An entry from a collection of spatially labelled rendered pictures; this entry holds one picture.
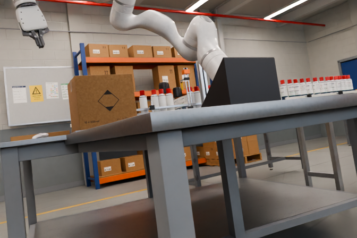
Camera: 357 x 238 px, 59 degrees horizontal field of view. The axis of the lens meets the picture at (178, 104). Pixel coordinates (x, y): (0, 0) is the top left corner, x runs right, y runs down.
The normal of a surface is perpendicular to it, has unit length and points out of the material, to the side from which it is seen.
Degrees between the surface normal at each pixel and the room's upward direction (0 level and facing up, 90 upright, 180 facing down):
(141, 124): 90
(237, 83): 90
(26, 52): 90
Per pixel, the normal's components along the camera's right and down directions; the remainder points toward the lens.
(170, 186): 0.51, -0.14
